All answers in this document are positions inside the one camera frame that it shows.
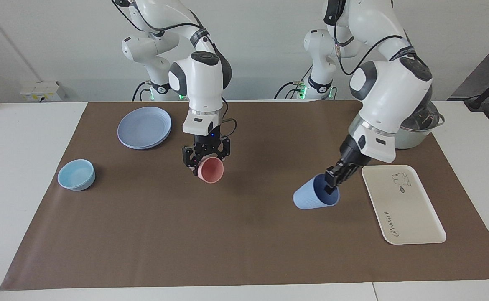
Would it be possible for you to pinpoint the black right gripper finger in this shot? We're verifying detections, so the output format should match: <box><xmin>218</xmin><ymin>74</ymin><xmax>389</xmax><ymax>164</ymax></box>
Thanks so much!
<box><xmin>216</xmin><ymin>138</ymin><xmax>232</xmax><ymax>163</ymax></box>
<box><xmin>181</xmin><ymin>145</ymin><xmax>201</xmax><ymax>177</ymax></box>

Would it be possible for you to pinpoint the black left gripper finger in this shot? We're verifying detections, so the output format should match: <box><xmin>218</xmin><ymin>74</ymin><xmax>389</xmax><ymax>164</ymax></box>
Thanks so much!
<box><xmin>325</xmin><ymin>164</ymin><xmax>346</xmax><ymax>189</ymax></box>
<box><xmin>331</xmin><ymin>169</ymin><xmax>356</xmax><ymax>196</ymax></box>

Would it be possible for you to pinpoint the pink plastic cup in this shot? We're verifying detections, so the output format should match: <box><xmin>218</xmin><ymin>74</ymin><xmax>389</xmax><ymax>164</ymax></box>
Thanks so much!
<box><xmin>197</xmin><ymin>157</ymin><xmax>224</xmax><ymax>184</ymax></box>

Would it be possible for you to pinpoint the blue plastic cup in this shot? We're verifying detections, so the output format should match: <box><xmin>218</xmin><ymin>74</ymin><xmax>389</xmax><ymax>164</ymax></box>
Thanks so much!
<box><xmin>293</xmin><ymin>173</ymin><xmax>341</xmax><ymax>210</ymax></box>

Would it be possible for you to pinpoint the cream rabbit print tray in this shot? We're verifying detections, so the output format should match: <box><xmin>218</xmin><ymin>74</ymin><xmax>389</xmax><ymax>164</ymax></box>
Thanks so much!
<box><xmin>361</xmin><ymin>164</ymin><xmax>447</xmax><ymax>245</ymax></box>

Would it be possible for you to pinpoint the blue round plate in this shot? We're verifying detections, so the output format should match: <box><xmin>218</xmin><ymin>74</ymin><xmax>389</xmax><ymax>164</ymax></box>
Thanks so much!
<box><xmin>117</xmin><ymin>106</ymin><xmax>173</xmax><ymax>151</ymax></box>

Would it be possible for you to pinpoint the pale green cooking pot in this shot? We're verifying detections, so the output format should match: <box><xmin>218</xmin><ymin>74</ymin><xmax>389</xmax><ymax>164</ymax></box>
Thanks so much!
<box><xmin>394</xmin><ymin>99</ymin><xmax>446</xmax><ymax>150</ymax></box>

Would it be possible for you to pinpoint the brown paper table mat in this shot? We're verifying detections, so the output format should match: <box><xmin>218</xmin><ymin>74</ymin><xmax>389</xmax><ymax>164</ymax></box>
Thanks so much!
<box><xmin>0</xmin><ymin>100</ymin><xmax>489</xmax><ymax>291</ymax></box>

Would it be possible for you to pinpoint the light blue bowl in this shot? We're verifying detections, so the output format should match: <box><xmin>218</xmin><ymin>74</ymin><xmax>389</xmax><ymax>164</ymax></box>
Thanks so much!
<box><xmin>57</xmin><ymin>159</ymin><xmax>96</xmax><ymax>192</ymax></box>

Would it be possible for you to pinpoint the white power strip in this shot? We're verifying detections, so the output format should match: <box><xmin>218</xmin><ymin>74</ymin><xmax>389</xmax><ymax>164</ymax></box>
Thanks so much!
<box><xmin>20</xmin><ymin>81</ymin><xmax>66</xmax><ymax>102</ymax></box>

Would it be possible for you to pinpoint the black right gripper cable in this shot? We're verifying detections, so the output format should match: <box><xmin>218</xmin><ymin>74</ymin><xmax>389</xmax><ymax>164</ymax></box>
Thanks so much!
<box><xmin>112</xmin><ymin>0</ymin><xmax>238</xmax><ymax>139</ymax></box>

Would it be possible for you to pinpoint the black base cable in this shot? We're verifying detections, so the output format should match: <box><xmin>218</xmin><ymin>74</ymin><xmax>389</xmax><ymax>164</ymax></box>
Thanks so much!
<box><xmin>274</xmin><ymin>80</ymin><xmax>308</xmax><ymax>100</ymax></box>
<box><xmin>132</xmin><ymin>81</ymin><xmax>152</xmax><ymax>102</ymax></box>

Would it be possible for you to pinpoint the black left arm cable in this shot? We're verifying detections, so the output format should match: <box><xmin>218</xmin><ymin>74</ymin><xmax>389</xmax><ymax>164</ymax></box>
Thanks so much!
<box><xmin>331</xmin><ymin>0</ymin><xmax>416</xmax><ymax>77</ymax></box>

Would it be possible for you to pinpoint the black stand with cable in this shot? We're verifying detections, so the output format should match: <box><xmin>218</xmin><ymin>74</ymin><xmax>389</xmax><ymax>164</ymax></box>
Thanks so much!
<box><xmin>463</xmin><ymin>65</ymin><xmax>489</xmax><ymax>112</ymax></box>

